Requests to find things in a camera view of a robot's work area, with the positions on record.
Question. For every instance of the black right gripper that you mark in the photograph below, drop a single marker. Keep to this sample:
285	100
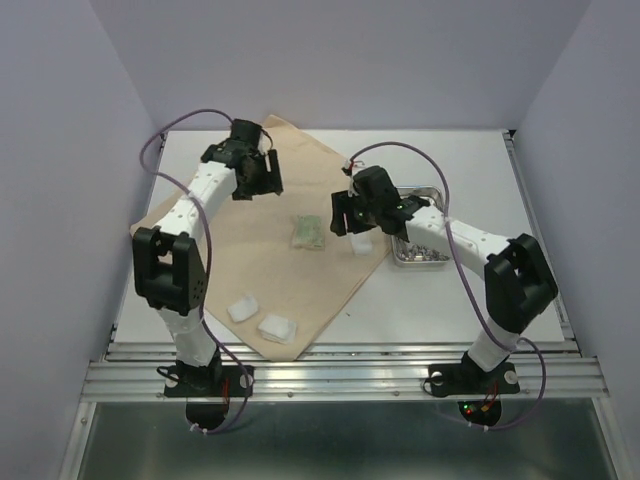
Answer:
343	201

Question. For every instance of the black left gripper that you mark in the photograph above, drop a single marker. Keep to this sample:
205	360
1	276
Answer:
272	182

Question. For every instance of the stainless steel tray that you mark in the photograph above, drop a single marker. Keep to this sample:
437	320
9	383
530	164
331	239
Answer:
432	195

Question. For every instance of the green printed gauze bag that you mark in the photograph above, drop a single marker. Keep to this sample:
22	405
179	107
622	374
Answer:
308	233

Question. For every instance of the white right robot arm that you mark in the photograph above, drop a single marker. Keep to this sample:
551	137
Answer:
518	281

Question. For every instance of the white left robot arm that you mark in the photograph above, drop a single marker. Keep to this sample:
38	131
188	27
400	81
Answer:
173	258

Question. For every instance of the white gauze pad right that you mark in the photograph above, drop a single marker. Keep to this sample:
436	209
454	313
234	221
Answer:
361	244

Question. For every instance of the beige cloth drape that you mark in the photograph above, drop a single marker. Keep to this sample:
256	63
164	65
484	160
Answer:
252	252

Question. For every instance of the white gauze pad left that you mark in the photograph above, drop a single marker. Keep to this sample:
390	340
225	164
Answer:
243	309

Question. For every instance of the white gauze pad stack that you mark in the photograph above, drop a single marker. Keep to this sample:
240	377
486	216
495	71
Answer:
278	329

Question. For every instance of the aluminium mounting rail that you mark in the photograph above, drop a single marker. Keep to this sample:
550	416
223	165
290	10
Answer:
342	372

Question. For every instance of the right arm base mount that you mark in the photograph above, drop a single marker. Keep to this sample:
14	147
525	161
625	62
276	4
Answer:
480	391

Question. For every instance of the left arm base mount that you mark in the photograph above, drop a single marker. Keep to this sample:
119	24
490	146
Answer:
216	394

